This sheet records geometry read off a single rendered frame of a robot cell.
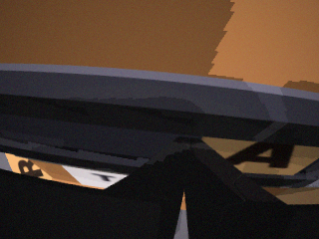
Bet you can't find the tan tile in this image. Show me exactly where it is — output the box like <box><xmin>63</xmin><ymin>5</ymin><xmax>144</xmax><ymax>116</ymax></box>
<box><xmin>201</xmin><ymin>136</ymin><xmax>319</xmax><ymax>175</ymax></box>

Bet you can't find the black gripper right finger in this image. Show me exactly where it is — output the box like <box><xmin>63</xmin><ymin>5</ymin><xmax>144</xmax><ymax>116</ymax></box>
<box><xmin>184</xmin><ymin>138</ymin><xmax>319</xmax><ymax>239</ymax></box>

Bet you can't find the cream letter tile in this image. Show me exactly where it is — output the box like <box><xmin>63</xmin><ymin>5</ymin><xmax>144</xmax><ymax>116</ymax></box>
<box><xmin>5</xmin><ymin>154</ymin><xmax>53</xmax><ymax>180</ymax></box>

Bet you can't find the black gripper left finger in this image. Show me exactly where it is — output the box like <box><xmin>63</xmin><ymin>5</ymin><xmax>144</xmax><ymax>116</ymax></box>
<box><xmin>0</xmin><ymin>136</ymin><xmax>190</xmax><ymax>239</ymax></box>

